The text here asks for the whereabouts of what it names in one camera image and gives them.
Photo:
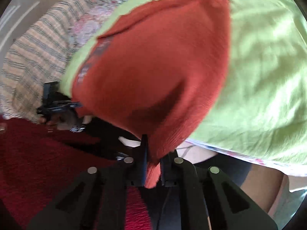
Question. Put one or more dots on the pink floral pillow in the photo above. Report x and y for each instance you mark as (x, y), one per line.
(88, 25)

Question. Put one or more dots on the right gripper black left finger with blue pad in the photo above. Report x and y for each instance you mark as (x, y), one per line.
(97, 198)

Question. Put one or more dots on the dark red sleeve forearm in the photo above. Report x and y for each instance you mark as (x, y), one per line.
(36, 166)

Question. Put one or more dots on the light green bed sheet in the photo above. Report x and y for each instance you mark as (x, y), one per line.
(261, 110)

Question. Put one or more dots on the orange knit sweater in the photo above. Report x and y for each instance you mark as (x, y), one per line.
(157, 72)

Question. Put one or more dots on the person's left hand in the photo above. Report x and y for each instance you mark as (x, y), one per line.
(66, 121)

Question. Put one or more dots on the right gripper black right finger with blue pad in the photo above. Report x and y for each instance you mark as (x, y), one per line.
(209, 199)

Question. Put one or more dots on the plaid beige blanket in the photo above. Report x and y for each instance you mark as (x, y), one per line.
(39, 56)

